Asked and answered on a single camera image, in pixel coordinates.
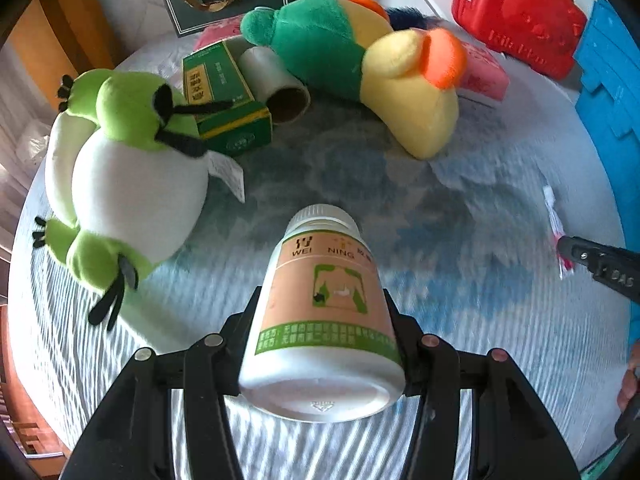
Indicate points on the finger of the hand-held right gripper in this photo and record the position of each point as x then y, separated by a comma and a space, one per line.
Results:
600, 265

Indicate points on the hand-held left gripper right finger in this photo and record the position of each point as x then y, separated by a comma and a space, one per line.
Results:
402, 327

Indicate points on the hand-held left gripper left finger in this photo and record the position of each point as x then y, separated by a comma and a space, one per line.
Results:
235, 330

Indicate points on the white pill bottle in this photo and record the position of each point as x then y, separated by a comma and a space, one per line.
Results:
320, 310

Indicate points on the green frog plush toy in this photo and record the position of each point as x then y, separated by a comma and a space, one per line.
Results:
135, 195

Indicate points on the pink tissue pack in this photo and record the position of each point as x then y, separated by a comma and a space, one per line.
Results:
220, 32
482, 80

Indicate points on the yellow duck plush toy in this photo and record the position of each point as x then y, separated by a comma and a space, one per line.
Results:
400, 95

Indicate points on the green cardboard box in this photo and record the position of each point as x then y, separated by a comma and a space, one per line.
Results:
220, 80

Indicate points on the white paper roll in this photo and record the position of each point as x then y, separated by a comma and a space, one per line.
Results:
270, 77

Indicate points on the person's right hand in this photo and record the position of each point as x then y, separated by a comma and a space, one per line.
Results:
629, 385

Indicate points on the small red white sachet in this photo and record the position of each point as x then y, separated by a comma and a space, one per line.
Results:
552, 210

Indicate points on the red plastic basket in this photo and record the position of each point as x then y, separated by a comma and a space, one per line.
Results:
520, 15

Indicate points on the clear plastic bag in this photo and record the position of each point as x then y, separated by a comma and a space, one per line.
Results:
30, 145

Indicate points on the blue feather duster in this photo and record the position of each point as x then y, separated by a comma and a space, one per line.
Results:
405, 17

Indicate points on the wooden door frame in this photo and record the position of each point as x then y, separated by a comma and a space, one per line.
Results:
60, 15

